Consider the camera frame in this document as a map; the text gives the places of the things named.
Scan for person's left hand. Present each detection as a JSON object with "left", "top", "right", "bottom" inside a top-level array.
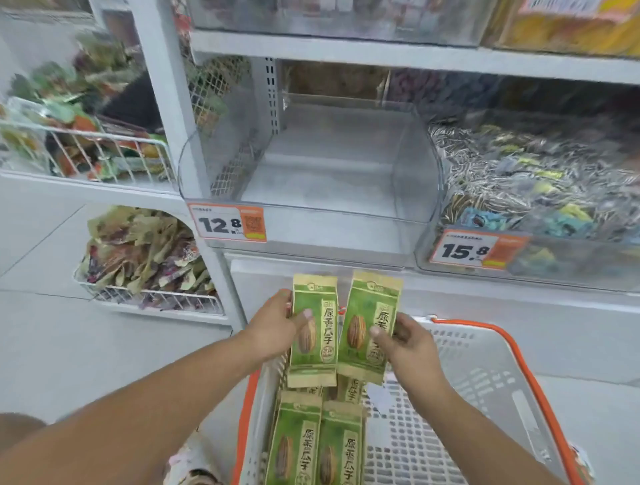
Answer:
[{"left": 243, "top": 288, "right": 315, "bottom": 363}]

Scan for person's right hand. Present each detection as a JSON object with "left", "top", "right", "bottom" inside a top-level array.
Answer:
[{"left": 369, "top": 313, "right": 449, "bottom": 400}]

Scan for white orange shopping basket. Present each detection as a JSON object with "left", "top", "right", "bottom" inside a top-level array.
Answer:
[{"left": 231, "top": 315, "right": 586, "bottom": 485}]

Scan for sunflower seed packets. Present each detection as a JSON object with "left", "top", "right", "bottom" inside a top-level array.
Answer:
[{"left": 429, "top": 122, "right": 640, "bottom": 276}]

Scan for white store shelf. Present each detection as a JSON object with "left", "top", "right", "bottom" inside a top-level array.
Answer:
[{"left": 127, "top": 0, "right": 640, "bottom": 390}]

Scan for person's left forearm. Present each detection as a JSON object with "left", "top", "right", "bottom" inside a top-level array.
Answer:
[{"left": 0, "top": 332, "right": 261, "bottom": 485}]

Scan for person's right forearm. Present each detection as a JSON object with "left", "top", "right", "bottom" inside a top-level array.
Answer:
[{"left": 407, "top": 379, "right": 566, "bottom": 485}]

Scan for person's left shoe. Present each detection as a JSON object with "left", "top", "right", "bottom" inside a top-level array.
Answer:
[{"left": 162, "top": 434, "right": 226, "bottom": 485}]

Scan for person's shoe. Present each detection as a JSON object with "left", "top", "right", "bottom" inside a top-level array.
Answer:
[
  {"left": 567, "top": 442, "right": 599, "bottom": 485},
  {"left": 162, "top": 434, "right": 226, "bottom": 485}
]

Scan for person's right shoe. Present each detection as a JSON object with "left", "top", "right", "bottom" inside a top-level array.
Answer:
[{"left": 567, "top": 442, "right": 599, "bottom": 485}]

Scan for person's left leg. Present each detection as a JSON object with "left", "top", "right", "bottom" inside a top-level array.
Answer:
[{"left": 0, "top": 412, "right": 49, "bottom": 450}]

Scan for orange white price tag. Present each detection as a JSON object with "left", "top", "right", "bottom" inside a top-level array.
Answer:
[
  {"left": 429, "top": 229, "right": 531, "bottom": 272},
  {"left": 187, "top": 202, "right": 267, "bottom": 243},
  {"left": 517, "top": 0, "right": 606, "bottom": 16}
]

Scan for pile of brown snack bags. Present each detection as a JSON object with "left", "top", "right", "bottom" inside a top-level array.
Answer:
[{"left": 79, "top": 205, "right": 219, "bottom": 308}]

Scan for empty clear plastic bin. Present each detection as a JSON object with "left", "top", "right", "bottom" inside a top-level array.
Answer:
[{"left": 177, "top": 92, "right": 443, "bottom": 268}]

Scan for pile of green snack bags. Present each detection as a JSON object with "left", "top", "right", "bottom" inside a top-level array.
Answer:
[{"left": 0, "top": 29, "right": 173, "bottom": 181}]

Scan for clear bin of nut bags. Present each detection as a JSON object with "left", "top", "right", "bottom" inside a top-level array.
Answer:
[{"left": 199, "top": 0, "right": 481, "bottom": 36}]

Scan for white wire end rack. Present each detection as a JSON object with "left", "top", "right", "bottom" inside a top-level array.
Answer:
[{"left": 0, "top": 0, "right": 233, "bottom": 326}]

